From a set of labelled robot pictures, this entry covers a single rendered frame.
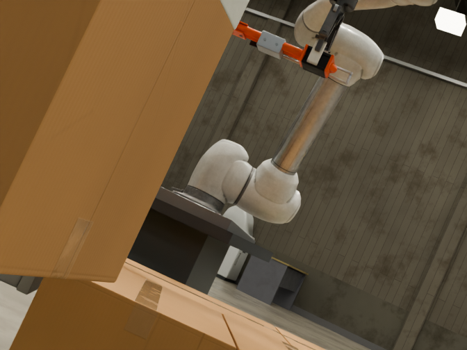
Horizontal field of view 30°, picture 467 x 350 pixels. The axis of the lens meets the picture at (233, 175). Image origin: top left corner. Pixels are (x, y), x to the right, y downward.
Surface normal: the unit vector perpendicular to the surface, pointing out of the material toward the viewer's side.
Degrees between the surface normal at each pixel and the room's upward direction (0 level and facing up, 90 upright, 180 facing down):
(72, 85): 90
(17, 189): 90
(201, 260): 90
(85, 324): 90
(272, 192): 110
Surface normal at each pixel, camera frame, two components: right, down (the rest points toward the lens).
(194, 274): 0.85, 0.37
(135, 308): 0.07, -0.04
